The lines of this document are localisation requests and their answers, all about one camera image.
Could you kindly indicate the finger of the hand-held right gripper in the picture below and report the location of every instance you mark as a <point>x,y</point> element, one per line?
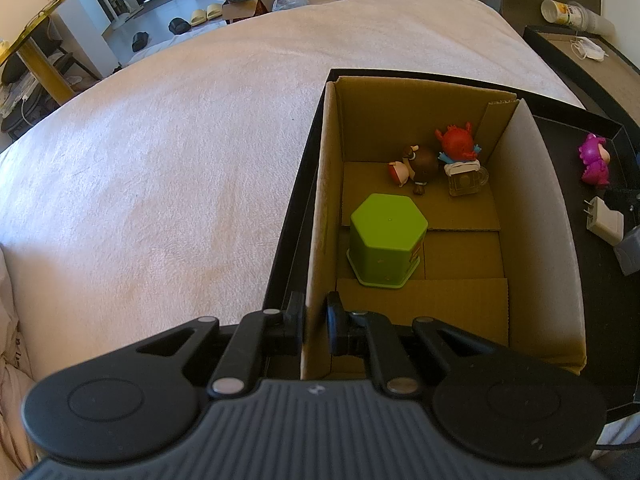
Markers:
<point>625,199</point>

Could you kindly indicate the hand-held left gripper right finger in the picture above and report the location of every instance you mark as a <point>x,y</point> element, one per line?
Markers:
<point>334,325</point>

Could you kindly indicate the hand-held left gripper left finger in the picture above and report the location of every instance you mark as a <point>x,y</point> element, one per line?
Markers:
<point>296,317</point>

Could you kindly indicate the brown cardboard box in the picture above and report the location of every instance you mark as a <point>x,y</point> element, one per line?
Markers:
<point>545,210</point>

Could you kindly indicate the green hexagonal toy box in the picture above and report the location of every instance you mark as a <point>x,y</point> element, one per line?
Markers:
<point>387,230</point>

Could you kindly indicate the black tray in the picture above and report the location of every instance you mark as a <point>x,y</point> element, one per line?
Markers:
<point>600,310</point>

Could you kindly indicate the red figurine with mug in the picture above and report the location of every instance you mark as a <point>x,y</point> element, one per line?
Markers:
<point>457,145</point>

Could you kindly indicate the brown-haired doll figurine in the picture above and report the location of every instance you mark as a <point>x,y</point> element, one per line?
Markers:
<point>422,162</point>

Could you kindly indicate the white charger plug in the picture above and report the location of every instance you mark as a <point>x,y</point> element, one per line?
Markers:
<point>607,222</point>

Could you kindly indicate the magenta monster figurine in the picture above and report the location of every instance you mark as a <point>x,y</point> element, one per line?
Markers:
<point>595,160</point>

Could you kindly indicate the white face mask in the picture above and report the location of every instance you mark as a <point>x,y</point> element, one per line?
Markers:
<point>590,50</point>

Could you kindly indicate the black side table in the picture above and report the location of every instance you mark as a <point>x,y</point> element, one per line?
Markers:
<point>565,55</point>

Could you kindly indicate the stack of paper cups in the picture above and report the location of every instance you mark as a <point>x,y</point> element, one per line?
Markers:
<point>575,14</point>

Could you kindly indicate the white printed cloth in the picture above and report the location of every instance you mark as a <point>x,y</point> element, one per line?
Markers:
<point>10,360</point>

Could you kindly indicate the black shoe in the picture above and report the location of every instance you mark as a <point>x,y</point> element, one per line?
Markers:
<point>178,25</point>
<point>140,41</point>

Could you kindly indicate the yellow slipper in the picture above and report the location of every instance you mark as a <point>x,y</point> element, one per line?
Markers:
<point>216,11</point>
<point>198,17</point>

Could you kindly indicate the open cardboard box with flaps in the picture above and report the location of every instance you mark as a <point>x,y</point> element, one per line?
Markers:
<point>245,5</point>

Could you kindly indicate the clear plastic bag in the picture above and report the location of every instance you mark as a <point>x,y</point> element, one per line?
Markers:
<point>290,0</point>

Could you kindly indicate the black dining chair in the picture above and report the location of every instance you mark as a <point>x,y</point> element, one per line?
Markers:
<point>65,67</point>

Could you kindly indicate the round wooden table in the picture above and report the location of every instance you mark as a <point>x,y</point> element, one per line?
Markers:
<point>45,80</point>

